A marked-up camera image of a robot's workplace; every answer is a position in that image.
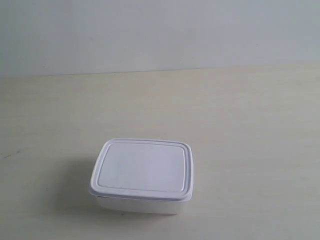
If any white lidded plastic container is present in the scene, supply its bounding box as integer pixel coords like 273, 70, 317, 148
88, 138, 194, 215

